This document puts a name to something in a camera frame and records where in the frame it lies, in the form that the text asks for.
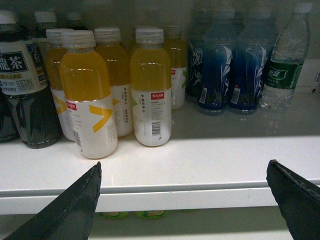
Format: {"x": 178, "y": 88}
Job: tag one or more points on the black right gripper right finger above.
{"x": 298, "y": 200}

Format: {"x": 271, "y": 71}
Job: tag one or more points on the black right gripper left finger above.
{"x": 69, "y": 216}

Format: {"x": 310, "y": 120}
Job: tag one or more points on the clear water bottle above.
{"x": 286, "y": 62}

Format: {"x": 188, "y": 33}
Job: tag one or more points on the oolong tea bottle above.
{"x": 25, "y": 87}
{"x": 45, "y": 20}

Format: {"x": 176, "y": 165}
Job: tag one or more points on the yellow drink bottle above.
{"x": 109, "y": 47}
{"x": 52, "y": 64}
{"x": 151, "y": 88}
{"x": 85, "y": 80}

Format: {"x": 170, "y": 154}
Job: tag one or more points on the oolong tea bottle front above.
{"x": 25, "y": 87}

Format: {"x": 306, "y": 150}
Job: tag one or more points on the yellow drink bottle right front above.
{"x": 151, "y": 88}

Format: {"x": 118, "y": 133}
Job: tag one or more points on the blue sports drink back left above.
{"x": 200, "y": 23}

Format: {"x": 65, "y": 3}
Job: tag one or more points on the blue sports drink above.
{"x": 200, "y": 23}
{"x": 253, "y": 49}
{"x": 219, "y": 43}

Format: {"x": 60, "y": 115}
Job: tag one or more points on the blue sports drink front right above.
{"x": 253, "y": 49}

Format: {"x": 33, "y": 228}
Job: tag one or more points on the yellow drink bottle middle back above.
{"x": 109, "y": 47}

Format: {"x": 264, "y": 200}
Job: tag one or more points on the blue sports drink front left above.
{"x": 219, "y": 43}

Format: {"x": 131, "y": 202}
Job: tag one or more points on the yellow drink green mark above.
{"x": 176, "y": 48}

